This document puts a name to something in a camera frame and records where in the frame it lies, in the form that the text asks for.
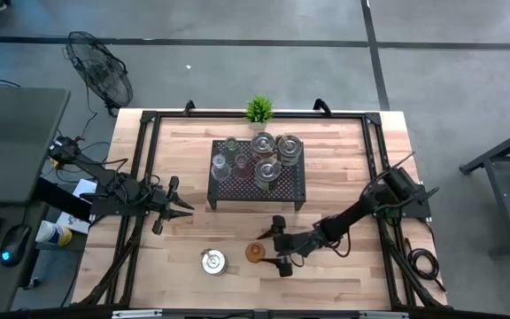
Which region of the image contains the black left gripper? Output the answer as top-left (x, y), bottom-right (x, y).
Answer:
top-left (151, 175), bottom-right (196, 235)

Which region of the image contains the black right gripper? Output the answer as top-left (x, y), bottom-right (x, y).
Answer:
top-left (257, 215), bottom-right (316, 278)

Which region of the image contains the amber glass candlestick holder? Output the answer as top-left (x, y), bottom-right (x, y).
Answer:
top-left (244, 241), bottom-right (267, 265)

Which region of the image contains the clear glass candlestick holder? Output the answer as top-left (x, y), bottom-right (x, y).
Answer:
top-left (210, 153), bottom-right (233, 183)

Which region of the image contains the pink glass candlestick holder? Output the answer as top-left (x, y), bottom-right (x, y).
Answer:
top-left (231, 152), bottom-right (252, 180)

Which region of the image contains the green glass candlestick holder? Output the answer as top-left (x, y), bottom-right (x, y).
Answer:
top-left (222, 136), bottom-right (241, 161)

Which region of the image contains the black perforated metal riser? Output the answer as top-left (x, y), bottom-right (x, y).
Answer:
top-left (206, 139), bottom-right (307, 211)

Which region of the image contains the white paper sheet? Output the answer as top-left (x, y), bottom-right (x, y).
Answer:
top-left (54, 177), bottom-right (99, 235)

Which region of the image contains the small green potted plant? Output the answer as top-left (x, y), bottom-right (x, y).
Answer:
top-left (244, 94), bottom-right (275, 131)

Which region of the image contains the white canister yellow lid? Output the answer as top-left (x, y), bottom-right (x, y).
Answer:
top-left (35, 220), bottom-right (73, 247)

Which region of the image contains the black floor fan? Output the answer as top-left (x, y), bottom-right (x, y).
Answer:
top-left (63, 30), bottom-right (135, 117)

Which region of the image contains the black computer mouse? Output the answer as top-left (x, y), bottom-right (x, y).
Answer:
top-left (0, 223), bottom-right (33, 268)

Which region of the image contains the light grey desk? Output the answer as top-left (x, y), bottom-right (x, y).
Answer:
top-left (0, 86), bottom-right (71, 205)

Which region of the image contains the black aluminium table frame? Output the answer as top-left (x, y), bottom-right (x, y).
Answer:
top-left (71, 97), bottom-right (450, 311)

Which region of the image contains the coiled black cable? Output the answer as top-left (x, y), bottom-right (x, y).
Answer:
top-left (403, 237), bottom-right (447, 293)

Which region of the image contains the black fan power cable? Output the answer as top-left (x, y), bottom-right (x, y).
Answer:
top-left (80, 82), bottom-right (100, 139)

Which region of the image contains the black rail with silver brackets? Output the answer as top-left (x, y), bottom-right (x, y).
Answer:
top-left (0, 305), bottom-right (510, 319)

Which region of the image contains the black metal table frame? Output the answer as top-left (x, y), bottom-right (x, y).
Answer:
top-left (458, 121), bottom-right (510, 258)

